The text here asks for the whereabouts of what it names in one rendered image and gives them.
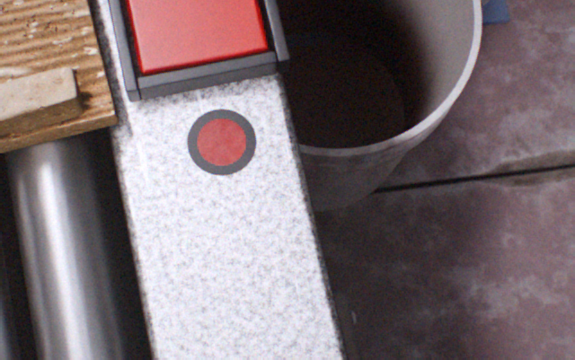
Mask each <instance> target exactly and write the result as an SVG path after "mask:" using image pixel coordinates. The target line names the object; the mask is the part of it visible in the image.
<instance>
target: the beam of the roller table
mask: <svg viewBox="0 0 575 360"><path fill-rule="evenodd" d="M89 2H90V6H91V9H92V13H93V19H94V23H95V27H96V30H97V33H98V37H99V41H100V44H101V48H102V54H103V58H104V62H105V65H106V69H107V72H108V76H109V79H110V83H111V89H112V93H113V97H114V100H115V104H116V108H117V110H118V113H119V123H118V124H116V125H113V126H109V127H108V129H109V133H110V139H111V146H112V152H113V156H114V161H115V165H116V171H117V175H118V180H119V188H120V193H121V198H122V203H123V207H124V210H123V212H124V217H125V221H126V226H127V231H128V239H129V244H130V249H131V254H132V258H133V263H134V268H135V272H136V277H137V286H138V291H139V295H140V300H141V304H142V309H143V314H144V319H145V324H146V332H147V336H148V341H149V346H150V351H151V356H152V360H349V358H348V354H347V346H346V342H345V338H344V334H343V330H342V326H341V320H340V316H339V313H338V308H337V304H336V301H335V296H334V292H333V289H332V282H331V279H330V275H329V270H328V267H327V263H326V258H325V255H324V252H323V245H322V241H321V237H320V233H319V229H318V225H317V222H316V217H315V214H314V207H313V203H312V199H311V196H310V191H309V184H308V180H307V177H306V173H305V166H304V162H303V158H302V154H301V150H300V146H299V143H298V139H297V135H296V128H295V124H294V120H293V116H292V112H291V109H290V106H289V101H288V95H287V90H286V86H285V83H284V79H283V75H282V73H281V74H278V73H276V74H274V75H264V76H260V77H255V78H251V79H246V80H242V81H237V82H233V83H224V84H220V85H215V86H210V87H206V88H201V89H198V90H193V91H188V92H180V93H175V94H171V95H166V96H162V97H158V98H153V99H149V100H142V98H141V101H135V102H129V101H128V97H127V94H126V92H125V88H124V83H123V79H122V70H121V65H120V61H119V52H118V48H117V42H116V38H115V34H114V29H113V25H112V20H111V12H110V7H109V2H108V0H89ZM212 110H232V111H236V112H238V113H240V114H242V115H243V116H244V117H246V118H247V119H248V120H249V122H250V123H251V124H252V127H253V128H254V131H255V134H256V140H257V145H256V150H255V153H254V156H253V158H252V159H251V161H250V162H249V163H248V164H247V166H245V167H244V168H243V169H242V170H240V171H239V172H237V173H235V174H232V175H228V176H215V175H212V174H208V173H206V172H204V171H202V170H201V169H200V167H198V166H197V165H196V163H195V162H194V161H192V159H191V157H190V153H189V150H188V146H187V140H188V134H189V132H190V128H191V126H192V125H193V123H194V122H195V121H196V120H197V118H199V116H200V115H201V114H203V113H205V112H207V111H212Z"/></svg>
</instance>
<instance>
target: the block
mask: <svg viewBox="0 0 575 360"><path fill-rule="evenodd" d="M83 113H84V105H83V99H82V94H81V90H80V86H79V83H78V80H77V77H76V74H75V71H74V69H73V68H71V67H69V66H65V67H61V68H58V69H54V70H47V71H43V72H39V73H37V74H34V75H27V76H24V77H20V78H16V79H13V80H11V81H8V82H6V83H1V84H0V136H5V135H8V134H12V133H18V132H23V131H29V130H35V129H38V128H41V127H45V126H48V125H52V124H55V123H58V122H60V121H63V120H67V119H71V118H74V117H77V116H80V115H83Z"/></svg>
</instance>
